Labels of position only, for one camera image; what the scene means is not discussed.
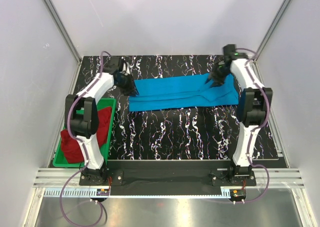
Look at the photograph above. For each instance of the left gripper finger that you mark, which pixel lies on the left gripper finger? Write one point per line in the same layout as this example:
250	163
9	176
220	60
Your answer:
128	91
133	90

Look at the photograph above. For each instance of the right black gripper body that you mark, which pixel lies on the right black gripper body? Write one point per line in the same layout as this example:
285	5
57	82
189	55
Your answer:
219	72

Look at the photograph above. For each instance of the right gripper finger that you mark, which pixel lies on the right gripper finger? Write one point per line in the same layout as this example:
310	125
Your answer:
210	78
217	84

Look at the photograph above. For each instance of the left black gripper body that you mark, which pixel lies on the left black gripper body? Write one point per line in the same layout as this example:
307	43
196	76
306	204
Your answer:
126	81

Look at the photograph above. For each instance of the blue t shirt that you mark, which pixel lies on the blue t shirt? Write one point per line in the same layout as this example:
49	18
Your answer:
182	92

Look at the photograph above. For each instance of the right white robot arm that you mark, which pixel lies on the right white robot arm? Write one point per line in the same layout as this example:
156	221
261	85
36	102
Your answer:
252	111

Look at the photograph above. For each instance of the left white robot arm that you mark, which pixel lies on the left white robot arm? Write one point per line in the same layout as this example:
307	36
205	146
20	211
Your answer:
81	114

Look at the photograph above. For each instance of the red t shirt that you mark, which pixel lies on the red t shirt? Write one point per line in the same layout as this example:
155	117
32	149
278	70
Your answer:
71	148

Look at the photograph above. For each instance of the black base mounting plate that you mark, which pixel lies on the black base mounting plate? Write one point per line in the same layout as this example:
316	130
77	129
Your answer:
162	189

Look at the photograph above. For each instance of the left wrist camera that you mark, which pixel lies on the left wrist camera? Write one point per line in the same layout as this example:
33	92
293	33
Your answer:
125	68

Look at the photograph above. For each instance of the right aluminium corner post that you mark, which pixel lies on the right aluminium corner post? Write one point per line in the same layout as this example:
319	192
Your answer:
275	22

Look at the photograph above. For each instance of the aluminium corner post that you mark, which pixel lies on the aluminium corner post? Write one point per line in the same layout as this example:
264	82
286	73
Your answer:
62	30
275	22

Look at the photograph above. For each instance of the aluminium frame rail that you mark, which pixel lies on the aluminium frame rail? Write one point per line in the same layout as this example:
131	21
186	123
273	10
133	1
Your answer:
56	177

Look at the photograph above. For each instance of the left aluminium corner post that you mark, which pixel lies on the left aluminium corner post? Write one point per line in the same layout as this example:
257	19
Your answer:
62	30

